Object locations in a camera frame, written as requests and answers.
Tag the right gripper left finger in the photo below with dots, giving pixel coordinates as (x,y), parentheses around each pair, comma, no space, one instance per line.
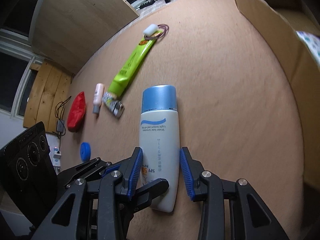
(70,216)

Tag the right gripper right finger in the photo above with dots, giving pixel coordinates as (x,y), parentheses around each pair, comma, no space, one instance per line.
(250,217)

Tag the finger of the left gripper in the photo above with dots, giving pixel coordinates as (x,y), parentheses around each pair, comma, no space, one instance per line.
(89,171)
(144,195)

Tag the red pouch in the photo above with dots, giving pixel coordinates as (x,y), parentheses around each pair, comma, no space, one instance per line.
(77,113)

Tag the white blue sunscreen bottle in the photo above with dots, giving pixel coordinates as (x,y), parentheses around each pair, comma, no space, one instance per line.
(159,139)

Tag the blue round lid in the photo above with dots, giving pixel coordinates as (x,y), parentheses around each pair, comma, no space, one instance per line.
(85,151)

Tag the patterned small case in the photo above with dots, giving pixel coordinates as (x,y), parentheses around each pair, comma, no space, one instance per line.
(113,104)

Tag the pink small bottle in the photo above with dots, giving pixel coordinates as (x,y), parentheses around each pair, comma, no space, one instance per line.
(97,99)

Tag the pine wood board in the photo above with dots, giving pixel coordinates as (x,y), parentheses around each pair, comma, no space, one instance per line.
(50,87)

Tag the green tube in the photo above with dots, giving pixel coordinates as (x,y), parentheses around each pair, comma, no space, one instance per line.
(126,73)

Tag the light wood cabinet panel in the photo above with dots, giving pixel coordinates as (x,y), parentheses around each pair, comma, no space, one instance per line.
(69,32)

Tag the black power strip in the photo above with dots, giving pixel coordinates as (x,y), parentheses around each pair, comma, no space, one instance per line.
(146,4)

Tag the patterned tissue pack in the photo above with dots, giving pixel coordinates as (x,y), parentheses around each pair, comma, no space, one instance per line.
(312,42)

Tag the cardboard box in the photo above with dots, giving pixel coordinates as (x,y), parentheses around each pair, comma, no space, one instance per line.
(282,24)

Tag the white wall socket plug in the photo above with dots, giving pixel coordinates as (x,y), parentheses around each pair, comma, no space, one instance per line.
(56,159)

